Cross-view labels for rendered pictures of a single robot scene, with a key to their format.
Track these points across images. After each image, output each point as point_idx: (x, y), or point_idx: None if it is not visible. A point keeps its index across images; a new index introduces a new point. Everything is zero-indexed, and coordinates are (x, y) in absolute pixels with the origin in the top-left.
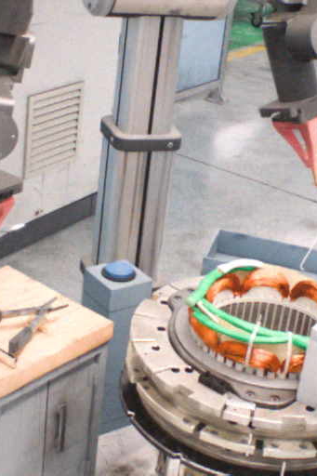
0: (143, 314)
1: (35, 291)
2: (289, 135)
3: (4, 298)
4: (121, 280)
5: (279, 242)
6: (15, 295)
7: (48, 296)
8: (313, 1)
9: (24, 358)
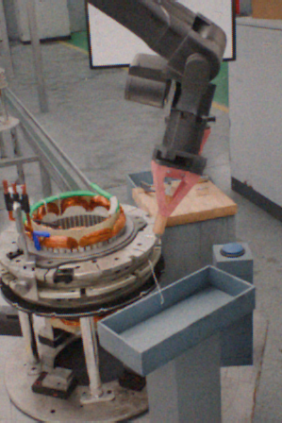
0: (134, 210)
1: (201, 206)
2: (180, 182)
3: (199, 198)
4: (221, 248)
5: (213, 309)
6: (201, 201)
7: (194, 209)
8: (157, 56)
9: (143, 195)
